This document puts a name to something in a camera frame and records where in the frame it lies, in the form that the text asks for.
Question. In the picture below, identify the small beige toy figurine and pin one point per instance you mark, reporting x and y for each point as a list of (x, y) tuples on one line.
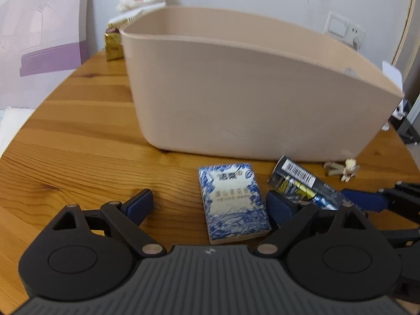
[(346, 169)]

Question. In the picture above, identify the dark side furniture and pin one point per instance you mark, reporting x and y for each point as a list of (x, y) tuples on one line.
[(408, 123)]

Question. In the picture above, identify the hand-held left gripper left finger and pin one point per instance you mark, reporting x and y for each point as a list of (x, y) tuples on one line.
[(141, 203)]

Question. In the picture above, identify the beige plastic storage bin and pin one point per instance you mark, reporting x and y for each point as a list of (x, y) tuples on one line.
[(249, 98)]

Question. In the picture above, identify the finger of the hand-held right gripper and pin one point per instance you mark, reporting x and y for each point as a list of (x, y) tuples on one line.
[(402, 236), (364, 200)]

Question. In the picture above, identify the white paper sheet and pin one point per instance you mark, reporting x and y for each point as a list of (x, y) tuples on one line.
[(393, 73)]

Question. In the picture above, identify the white wall switch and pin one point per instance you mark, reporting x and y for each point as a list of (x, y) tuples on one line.
[(337, 25)]

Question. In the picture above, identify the white bedding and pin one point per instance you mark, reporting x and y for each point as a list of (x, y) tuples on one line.
[(13, 128)]

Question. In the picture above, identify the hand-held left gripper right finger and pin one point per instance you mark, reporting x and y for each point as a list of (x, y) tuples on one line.
[(278, 207)]

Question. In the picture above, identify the gold gift box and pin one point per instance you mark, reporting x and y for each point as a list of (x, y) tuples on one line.
[(113, 46)]

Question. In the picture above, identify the white wall outlet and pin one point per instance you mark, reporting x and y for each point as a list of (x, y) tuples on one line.
[(356, 37)]

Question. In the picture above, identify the blue white tissue pack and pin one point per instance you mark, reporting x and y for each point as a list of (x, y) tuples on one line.
[(234, 201)]

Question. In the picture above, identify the white purple furniture panel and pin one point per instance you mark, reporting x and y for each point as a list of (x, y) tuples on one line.
[(42, 29)]

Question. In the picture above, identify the black battery pack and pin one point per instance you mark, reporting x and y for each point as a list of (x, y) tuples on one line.
[(303, 180)]

